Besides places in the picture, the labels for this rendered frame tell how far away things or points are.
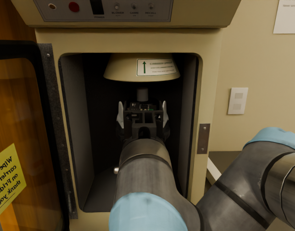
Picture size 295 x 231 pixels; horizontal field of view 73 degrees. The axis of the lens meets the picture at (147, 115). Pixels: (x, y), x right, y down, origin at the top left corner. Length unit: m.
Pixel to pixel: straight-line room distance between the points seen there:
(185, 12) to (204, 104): 0.17
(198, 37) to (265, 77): 0.61
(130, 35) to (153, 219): 0.29
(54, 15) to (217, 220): 0.35
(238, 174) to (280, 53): 0.74
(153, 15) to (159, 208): 0.26
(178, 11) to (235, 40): 0.56
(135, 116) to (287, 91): 0.78
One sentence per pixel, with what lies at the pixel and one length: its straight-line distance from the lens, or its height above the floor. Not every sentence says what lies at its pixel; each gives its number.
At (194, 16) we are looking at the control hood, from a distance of 0.34.
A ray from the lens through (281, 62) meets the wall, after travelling 0.97.
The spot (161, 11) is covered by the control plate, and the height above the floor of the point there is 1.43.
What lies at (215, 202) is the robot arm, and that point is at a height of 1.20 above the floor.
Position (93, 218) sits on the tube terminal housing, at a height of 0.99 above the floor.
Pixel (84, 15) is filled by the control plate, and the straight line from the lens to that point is 0.34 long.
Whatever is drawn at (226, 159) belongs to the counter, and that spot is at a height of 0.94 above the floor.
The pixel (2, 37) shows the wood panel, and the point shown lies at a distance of 0.43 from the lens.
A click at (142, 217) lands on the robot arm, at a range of 0.19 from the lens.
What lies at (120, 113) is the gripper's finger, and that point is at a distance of 0.44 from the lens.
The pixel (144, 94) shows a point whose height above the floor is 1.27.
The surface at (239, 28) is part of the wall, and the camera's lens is 0.88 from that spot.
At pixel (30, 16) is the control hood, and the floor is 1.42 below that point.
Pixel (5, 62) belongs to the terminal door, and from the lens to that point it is 0.32.
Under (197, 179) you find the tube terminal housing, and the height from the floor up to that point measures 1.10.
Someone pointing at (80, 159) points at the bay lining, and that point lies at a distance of 0.49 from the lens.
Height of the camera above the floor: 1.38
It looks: 20 degrees down
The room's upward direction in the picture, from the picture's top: straight up
